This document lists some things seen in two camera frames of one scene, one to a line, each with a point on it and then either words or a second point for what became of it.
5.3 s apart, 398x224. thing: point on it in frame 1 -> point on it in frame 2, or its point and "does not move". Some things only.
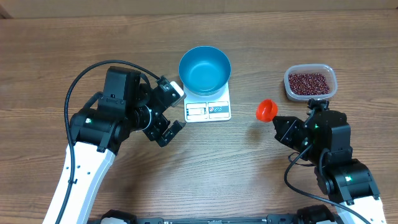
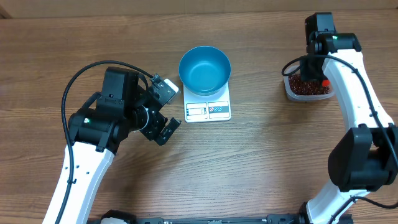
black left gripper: [165, 139] does not move
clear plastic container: [310, 81] does not move
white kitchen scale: [199, 108] does not move
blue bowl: [205, 70] does not move
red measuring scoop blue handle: [266, 109] -> [326, 83]
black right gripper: [283, 134] -> [306, 73]
